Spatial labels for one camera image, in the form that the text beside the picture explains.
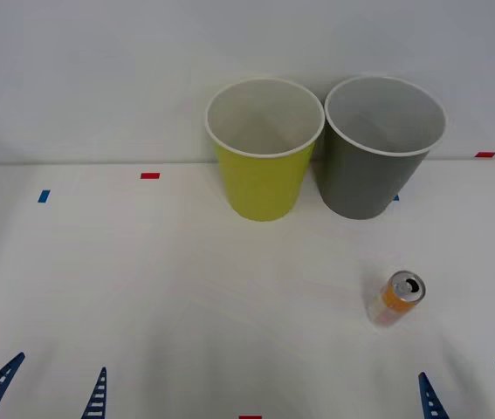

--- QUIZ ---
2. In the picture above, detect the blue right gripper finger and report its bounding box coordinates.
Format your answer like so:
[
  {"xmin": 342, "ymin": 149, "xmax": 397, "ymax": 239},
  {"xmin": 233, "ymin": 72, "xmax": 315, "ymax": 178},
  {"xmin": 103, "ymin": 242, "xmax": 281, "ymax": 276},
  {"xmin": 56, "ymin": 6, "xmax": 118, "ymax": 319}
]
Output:
[{"xmin": 417, "ymin": 371, "xmax": 450, "ymax": 419}]

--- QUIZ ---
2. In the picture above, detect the orange and white drink can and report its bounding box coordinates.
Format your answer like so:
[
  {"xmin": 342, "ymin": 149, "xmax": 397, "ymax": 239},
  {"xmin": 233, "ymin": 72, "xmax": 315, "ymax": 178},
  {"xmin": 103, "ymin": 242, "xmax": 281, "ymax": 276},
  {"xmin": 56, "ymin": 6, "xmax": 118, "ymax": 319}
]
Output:
[{"xmin": 367, "ymin": 269, "xmax": 427, "ymax": 329}]

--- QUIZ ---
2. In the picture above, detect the grey plastic waste bin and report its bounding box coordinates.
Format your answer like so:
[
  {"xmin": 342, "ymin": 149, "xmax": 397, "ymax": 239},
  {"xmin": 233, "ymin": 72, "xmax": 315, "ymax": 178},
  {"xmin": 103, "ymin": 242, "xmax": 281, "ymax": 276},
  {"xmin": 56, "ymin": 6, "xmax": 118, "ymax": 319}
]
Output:
[{"xmin": 315, "ymin": 74, "xmax": 448, "ymax": 221}]

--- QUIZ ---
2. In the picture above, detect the yellow-green plastic waste bin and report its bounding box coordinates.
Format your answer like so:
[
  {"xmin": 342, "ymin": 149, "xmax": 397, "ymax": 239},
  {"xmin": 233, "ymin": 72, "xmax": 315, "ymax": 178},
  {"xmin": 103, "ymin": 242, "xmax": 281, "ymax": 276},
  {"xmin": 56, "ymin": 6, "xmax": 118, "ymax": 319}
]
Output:
[{"xmin": 204, "ymin": 77, "xmax": 327, "ymax": 223}]

